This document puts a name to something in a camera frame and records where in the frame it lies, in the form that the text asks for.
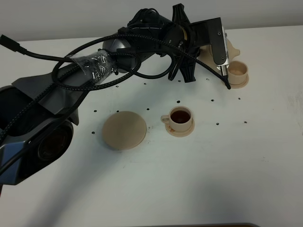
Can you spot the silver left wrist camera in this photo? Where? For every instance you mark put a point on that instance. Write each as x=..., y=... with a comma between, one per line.
x=225, y=65

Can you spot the near beige teacup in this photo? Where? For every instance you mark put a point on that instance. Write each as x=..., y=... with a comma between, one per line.
x=179, y=120

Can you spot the beige cup saucer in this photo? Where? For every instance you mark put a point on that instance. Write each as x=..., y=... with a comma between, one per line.
x=233, y=81
x=180, y=134

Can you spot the far beige cup saucer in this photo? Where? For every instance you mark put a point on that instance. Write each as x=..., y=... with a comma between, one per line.
x=233, y=81

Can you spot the beige teacup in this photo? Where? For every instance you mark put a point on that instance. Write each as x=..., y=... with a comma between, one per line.
x=179, y=120
x=237, y=68

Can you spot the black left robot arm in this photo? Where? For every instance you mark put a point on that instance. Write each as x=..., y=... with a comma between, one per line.
x=37, y=113

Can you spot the beige teapot saucer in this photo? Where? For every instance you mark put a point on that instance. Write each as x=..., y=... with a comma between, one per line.
x=124, y=130

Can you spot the far beige teacup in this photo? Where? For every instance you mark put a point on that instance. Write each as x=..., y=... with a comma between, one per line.
x=237, y=68

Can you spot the near beige cup saucer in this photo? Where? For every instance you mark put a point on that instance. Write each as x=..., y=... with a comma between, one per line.
x=180, y=134

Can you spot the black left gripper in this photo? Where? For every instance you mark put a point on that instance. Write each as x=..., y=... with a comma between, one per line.
x=201, y=33

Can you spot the beige teapot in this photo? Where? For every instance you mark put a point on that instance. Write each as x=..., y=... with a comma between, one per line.
x=206, y=55

